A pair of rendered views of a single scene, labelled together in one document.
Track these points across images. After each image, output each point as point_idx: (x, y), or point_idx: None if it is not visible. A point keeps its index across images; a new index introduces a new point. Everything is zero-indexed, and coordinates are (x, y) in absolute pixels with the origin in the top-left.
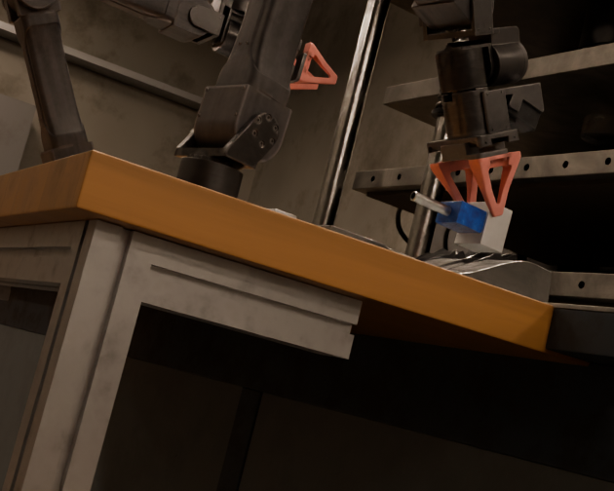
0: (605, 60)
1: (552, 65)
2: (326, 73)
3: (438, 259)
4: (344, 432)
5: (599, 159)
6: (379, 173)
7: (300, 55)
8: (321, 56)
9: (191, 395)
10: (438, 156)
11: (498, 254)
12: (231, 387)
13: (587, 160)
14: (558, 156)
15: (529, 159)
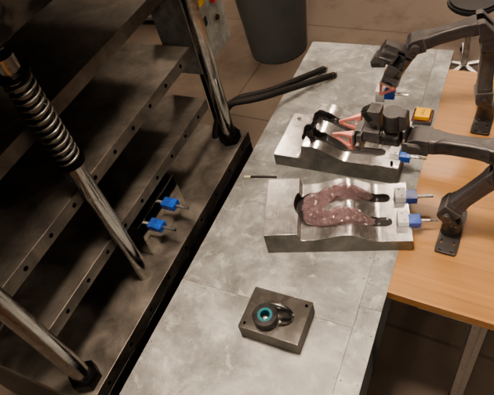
0: (120, 44)
1: (90, 71)
2: (344, 121)
3: (328, 132)
4: None
5: (161, 88)
6: (29, 258)
7: (364, 120)
8: (353, 115)
9: None
10: (95, 182)
11: (328, 112)
12: None
13: (158, 94)
14: (144, 106)
15: (132, 123)
